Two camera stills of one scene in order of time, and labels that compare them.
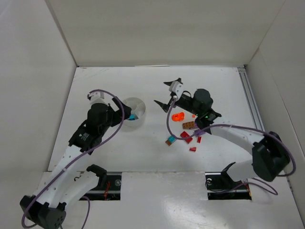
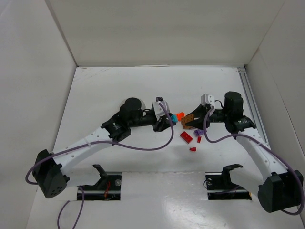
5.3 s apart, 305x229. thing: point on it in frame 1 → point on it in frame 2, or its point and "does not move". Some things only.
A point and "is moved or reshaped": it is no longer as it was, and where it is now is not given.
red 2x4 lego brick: x=184 y=134 does not move
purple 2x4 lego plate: x=198 y=132 does not move
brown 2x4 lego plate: x=189 y=125 is moved or reshaped
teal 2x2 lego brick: x=171 y=139 is moved or reshaped
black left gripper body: x=121 y=110 → x=158 y=124
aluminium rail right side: x=251 y=98 does not move
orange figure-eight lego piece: x=177 y=117 does not move
